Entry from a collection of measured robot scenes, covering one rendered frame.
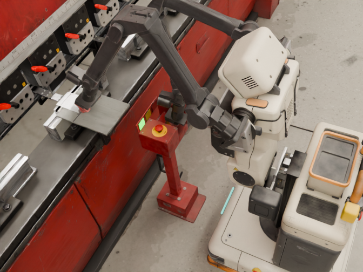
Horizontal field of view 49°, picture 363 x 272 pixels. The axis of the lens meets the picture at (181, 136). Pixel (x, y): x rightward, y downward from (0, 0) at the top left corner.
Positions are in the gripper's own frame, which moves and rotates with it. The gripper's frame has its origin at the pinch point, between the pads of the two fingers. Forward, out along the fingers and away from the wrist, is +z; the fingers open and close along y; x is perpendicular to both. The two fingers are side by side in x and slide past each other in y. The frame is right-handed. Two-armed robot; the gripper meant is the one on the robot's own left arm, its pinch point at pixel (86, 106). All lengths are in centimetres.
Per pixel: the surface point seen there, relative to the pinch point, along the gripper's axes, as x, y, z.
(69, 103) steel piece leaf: -7.2, 1.1, 4.8
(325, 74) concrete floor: 114, -165, 56
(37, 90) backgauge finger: -23.8, 0.6, 13.1
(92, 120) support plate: 6.0, 4.6, -1.8
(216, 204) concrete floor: 87, -28, 69
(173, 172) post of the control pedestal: 52, -18, 44
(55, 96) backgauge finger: -14.7, 0.0, 8.4
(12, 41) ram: -26.1, 11.6, -33.5
